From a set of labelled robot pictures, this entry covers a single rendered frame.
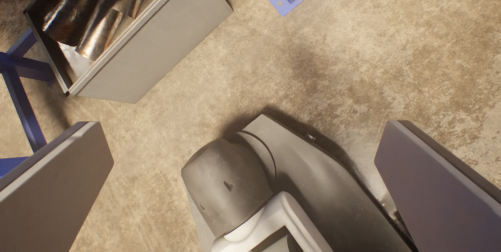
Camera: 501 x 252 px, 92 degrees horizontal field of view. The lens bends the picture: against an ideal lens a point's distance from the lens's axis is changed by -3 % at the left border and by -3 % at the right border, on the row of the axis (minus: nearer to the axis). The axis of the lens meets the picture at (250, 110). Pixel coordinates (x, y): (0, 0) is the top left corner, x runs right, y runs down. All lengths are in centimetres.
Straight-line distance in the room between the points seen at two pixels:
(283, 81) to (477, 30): 56
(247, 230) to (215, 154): 16
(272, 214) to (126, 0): 64
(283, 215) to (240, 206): 8
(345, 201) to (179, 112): 63
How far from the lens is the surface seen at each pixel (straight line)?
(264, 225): 52
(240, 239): 54
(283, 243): 57
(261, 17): 92
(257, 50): 88
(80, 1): 93
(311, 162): 65
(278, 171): 66
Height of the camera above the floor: 82
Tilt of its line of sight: 73 degrees down
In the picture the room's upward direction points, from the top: 75 degrees counter-clockwise
